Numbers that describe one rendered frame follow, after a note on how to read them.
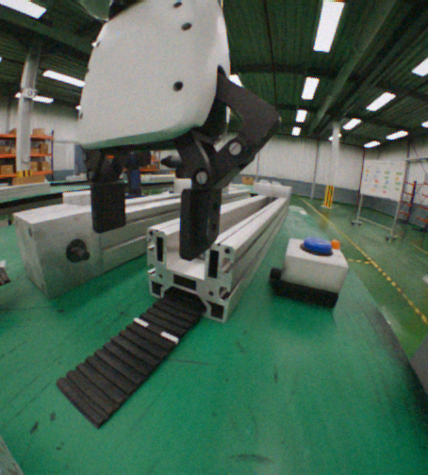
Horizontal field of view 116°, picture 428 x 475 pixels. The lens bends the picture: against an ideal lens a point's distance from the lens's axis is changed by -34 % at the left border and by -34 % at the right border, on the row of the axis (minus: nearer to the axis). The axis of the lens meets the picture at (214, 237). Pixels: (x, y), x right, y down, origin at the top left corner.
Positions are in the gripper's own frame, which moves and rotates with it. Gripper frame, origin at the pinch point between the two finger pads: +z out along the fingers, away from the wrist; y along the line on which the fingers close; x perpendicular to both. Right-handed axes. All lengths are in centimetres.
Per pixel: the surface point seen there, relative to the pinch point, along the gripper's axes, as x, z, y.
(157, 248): 5.3, 4.4, -3.5
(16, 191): 27, 7, -167
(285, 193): 62, 1, 4
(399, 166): 510, -91, 246
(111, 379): -5.9, 10.3, 0.6
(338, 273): 13.2, 5.8, 16.0
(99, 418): -8.7, 10.3, 2.2
